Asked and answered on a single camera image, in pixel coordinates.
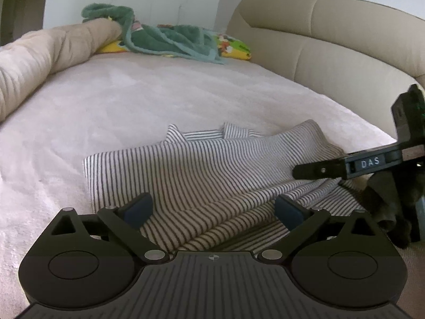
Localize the green fleece blanket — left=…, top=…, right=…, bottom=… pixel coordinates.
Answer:
left=81, top=3, right=230, bottom=66

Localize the yellow cartoon print pillow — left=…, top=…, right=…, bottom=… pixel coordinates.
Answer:
left=96, top=25, right=252, bottom=61

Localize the pale pink bed sheet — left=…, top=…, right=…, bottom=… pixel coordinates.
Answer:
left=0, top=53, right=399, bottom=308

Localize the striped white shirt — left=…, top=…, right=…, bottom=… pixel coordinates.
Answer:
left=83, top=120, right=369, bottom=254

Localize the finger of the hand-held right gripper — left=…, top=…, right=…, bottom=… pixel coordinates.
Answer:
left=292, top=159, right=348, bottom=181

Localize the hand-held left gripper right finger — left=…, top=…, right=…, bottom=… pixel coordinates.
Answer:
left=258, top=195, right=383, bottom=267

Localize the beige padded headboard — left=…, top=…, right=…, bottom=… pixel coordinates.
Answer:
left=226, top=0, right=425, bottom=141

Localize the beige duvet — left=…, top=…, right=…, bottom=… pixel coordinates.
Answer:
left=0, top=18, right=122, bottom=122

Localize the brown door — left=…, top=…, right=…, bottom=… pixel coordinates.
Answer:
left=0, top=0, right=51, bottom=46

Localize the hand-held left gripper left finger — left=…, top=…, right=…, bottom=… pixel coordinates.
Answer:
left=44, top=192, right=169, bottom=266

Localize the person's right hand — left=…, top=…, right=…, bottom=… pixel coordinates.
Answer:
left=362, top=169, right=418, bottom=248

